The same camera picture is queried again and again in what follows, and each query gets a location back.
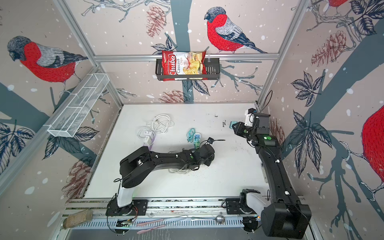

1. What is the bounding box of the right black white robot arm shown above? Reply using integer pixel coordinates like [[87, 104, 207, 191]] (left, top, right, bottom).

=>
[[232, 108, 312, 240]]

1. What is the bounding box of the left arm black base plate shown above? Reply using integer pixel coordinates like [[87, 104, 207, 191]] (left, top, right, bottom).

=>
[[106, 198, 148, 217]]

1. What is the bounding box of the metal spoon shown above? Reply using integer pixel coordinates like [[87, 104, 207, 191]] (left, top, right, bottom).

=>
[[191, 215, 225, 225]]

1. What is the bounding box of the black wall basket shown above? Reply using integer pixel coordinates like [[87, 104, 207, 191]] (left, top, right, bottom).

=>
[[155, 58, 221, 81]]

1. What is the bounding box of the purple power strip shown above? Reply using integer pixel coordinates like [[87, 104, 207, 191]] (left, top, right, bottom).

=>
[[143, 132, 156, 150]]

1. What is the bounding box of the red Chuba cassava chips bag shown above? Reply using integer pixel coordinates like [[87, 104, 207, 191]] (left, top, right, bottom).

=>
[[162, 51, 207, 81]]

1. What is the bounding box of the white wire mesh basket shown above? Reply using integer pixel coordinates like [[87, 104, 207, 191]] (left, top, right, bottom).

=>
[[48, 73, 110, 138]]

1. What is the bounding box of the white blue power strip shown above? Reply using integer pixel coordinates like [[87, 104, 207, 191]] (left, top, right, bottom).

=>
[[193, 133, 201, 149]]

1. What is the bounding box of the white power strip cable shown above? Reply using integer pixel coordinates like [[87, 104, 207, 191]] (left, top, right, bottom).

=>
[[149, 113, 175, 135]]

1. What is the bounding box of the small white plug adapter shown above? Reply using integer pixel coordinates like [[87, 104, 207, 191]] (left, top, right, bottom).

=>
[[137, 126, 156, 146]]

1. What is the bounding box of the pink chopsticks pair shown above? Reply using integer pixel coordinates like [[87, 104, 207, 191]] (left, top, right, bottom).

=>
[[136, 215, 188, 235]]

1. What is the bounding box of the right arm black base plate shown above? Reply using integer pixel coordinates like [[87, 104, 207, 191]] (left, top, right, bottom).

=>
[[225, 198, 252, 215]]

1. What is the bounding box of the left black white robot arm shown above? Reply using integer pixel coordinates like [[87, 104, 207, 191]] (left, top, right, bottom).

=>
[[106, 138, 216, 217]]

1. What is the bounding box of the grey white coiled cable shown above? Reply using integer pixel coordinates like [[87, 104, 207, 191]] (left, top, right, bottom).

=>
[[167, 167, 193, 175]]

